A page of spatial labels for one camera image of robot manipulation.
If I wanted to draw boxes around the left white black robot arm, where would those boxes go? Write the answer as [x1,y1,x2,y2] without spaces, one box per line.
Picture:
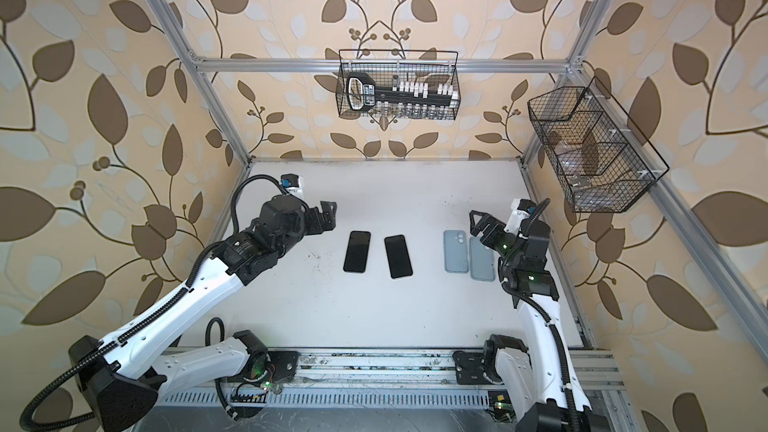
[19,174,337,431]

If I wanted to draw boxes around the black smartphone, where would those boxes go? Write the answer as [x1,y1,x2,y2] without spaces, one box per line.
[384,235,413,279]
[343,231,371,274]

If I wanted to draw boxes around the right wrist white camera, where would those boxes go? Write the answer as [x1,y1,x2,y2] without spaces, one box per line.
[505,199,536,234]

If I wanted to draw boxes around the aluminium front rail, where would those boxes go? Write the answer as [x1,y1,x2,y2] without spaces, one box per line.
[125,346,613,410]

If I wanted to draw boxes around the aluminium frame bars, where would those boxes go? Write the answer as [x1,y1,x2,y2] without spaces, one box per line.
[145,0,767,357]

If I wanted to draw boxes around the wall wire basket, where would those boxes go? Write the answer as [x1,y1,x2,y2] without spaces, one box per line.
[335,47,462,122]
[527,77,670,213]

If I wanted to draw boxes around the light blue phone case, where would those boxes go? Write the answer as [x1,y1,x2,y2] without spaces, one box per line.
[443,230,469,274]
[469,237,495,282]

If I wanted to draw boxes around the right wall wire basket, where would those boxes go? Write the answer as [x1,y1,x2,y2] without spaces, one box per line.
[527,77,670,213]

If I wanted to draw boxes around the black tool with white bits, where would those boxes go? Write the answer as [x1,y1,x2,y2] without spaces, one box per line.
[337,72,461,114]

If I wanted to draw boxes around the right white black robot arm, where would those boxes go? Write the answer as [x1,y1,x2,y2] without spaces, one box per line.
[453,199,610,431]

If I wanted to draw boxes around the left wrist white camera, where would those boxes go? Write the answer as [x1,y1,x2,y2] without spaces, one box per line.
[280,173,303,198]

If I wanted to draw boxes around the wrist white camera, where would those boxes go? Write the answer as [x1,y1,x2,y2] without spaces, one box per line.
[505,199,536,234]
[280,173,303,198]

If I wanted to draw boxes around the back wall wire basket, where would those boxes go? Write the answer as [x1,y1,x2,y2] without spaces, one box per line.
[335,47,462,122]

